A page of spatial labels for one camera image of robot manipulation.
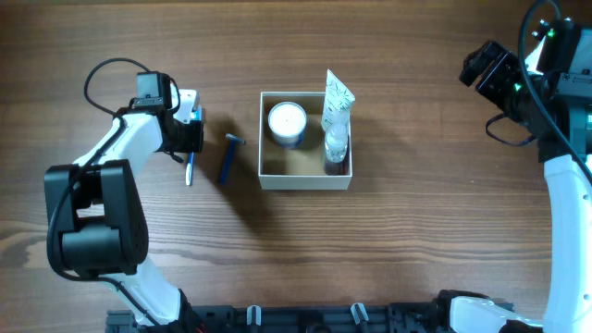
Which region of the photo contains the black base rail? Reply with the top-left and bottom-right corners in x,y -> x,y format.
105,302 -> 517,333

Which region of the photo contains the black right camera cable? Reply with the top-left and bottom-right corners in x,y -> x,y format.
484,0 -> 592,186

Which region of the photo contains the clear bottle dark liquid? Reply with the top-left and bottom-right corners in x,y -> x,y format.
324,123 -> 349,176

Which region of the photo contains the blue white toothbrush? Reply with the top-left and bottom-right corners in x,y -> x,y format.
185,105 -> 203,187

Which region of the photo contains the beige open cardboard box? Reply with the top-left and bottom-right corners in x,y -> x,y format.
258,92 -> 353,191

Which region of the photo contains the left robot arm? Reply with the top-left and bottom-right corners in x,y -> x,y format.
44,71 -> 205,332

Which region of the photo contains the blue disposable razor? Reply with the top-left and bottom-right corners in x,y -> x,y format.
218,133 -> 245,185

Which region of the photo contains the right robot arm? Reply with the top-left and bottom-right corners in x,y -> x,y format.
443,18 -> 591,332

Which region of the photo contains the white cream tube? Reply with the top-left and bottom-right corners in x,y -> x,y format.
321,69 -> 355,131

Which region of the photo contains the white lidded blue jar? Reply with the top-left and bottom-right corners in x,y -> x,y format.
267,102 -> 307,149

